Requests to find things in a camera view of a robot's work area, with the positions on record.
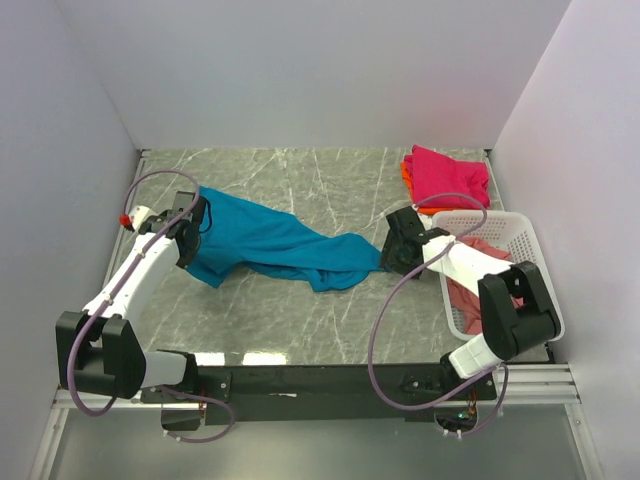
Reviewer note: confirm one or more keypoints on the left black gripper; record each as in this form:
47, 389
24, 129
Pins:
189, 245

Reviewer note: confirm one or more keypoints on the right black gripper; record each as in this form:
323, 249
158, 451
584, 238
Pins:
393, 251

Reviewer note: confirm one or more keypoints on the blue t shirt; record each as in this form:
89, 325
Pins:
276, 244

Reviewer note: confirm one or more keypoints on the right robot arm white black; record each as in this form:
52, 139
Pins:
517, 303

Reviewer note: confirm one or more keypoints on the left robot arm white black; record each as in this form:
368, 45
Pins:
98, 350

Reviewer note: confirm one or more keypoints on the orange folded t shirt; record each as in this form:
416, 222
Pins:
407, 178

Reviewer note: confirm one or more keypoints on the salmon pink t shirt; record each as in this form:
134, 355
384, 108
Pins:
463, 299

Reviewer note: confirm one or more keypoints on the magenta folded t shirt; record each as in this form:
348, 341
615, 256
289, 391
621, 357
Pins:
441, 181

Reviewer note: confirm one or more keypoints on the white plastic laundry basket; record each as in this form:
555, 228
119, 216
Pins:
508, 231

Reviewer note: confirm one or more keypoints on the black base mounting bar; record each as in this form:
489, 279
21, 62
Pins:
321, 392

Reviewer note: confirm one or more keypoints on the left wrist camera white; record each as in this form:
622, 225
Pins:
135, 218

